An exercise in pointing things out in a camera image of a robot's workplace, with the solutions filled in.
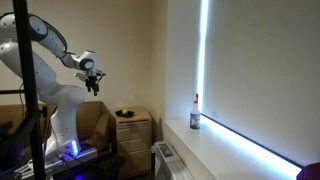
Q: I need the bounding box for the white panel radiator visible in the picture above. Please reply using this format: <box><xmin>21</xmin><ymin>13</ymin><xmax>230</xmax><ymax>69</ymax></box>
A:
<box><xmin>151</xmin><ymin>141</ymin><xmax>195</xmax><ymax>180</ymax></box>

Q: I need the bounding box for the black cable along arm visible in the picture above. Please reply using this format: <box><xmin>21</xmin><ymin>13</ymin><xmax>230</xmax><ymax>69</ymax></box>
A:
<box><xmin>45</xmin><ymin>19</ymin><xmax>80</xmax><ymax>57</ymax></box>

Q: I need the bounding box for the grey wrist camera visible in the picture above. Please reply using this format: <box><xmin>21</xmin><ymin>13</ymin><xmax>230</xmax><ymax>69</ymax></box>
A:
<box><xmin>74</xmin><ymin>71</ymin><xmax>89</xmax><ymax>82</ymax></box>

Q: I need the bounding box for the wooden middle-height drawer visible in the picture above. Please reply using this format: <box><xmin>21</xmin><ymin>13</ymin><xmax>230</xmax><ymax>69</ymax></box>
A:
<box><xmin>116</xmin><ymin>137</ymin><xmax>152</xmax><ymax>156</ymax></box>

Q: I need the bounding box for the dark red round object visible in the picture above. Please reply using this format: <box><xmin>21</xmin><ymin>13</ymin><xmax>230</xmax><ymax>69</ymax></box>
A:
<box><xmin>295</xmin><ymin>161</ymin><xmax>320</xmax><ymax>180</ymax></box>

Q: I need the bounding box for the black camera stand pole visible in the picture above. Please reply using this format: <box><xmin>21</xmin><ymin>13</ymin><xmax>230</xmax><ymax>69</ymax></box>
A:
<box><xmin>0</xmin><ymin>0</ymin><xmax>48</xmax><ymax>180</ymax></box>

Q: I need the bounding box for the spray bottle with red trigger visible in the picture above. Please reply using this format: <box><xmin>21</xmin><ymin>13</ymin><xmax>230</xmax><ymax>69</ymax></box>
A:
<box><xmin>189</xmin><ymin>92</ymin><xmax>202</xmax><ymax>131</ymax></box>

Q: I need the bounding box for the grey window roller blind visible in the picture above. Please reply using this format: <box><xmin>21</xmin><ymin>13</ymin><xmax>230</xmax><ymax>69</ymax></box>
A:
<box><xmin>201</xmin><ymin>0</ymin><xmax>320</xmax><ymax>169</ymax></box>

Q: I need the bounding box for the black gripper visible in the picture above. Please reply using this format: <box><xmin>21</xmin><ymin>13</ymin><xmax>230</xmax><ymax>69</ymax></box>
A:
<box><xmin>85</xmin><ymin>75</ymin><xmax>101</xmax><ymax>97</ymax></box>

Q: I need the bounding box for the red-handled clamp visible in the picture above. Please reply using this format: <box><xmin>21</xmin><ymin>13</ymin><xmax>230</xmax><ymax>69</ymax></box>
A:
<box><xmin>95</xmin><ymin>149</ymin><xmax>113</xmax><ymax>160</ymax></box>

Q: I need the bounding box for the black plastic tray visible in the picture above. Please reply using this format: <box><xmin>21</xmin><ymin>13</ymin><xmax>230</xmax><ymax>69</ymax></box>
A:
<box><xmin>114</xmin><ymin>109</ymin><xmax>136</xmax><ymax>119</ymax></box>

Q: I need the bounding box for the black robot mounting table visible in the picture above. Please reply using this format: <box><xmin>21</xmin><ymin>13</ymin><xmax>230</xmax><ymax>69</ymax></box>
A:
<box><xmin>0</xmin><ymin>152</ymin><xmax>127</xmax><ymax>180</ymax></box>

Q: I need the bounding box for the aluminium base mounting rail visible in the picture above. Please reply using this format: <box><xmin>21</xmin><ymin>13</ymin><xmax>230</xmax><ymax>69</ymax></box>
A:
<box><xmin>14</xmin><ymin>146</ymin><xmax>100</xmax><ymax>178</ymax></box>

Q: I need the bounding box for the brown leather sofa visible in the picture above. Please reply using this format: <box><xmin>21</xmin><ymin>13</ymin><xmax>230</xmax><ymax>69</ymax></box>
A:
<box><xmin>0</xmin><ymin>101</ymin><xmax>113</xmax><ymax>158</ymax></box>

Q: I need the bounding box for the light wooden drawer cabinet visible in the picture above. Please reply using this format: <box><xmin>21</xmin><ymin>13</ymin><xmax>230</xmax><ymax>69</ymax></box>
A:
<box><xmin>114</xmin><ymin>106</ymin><xmax>153</xmax><ymax>180</ymax></box>

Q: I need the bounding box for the wooden deep lowest drawer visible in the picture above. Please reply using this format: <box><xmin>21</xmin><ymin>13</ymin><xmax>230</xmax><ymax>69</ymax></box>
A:
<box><xmin>117</xmin><ymin>149</ymin><xmax>153</xmax><ymax>178</ymax></box>

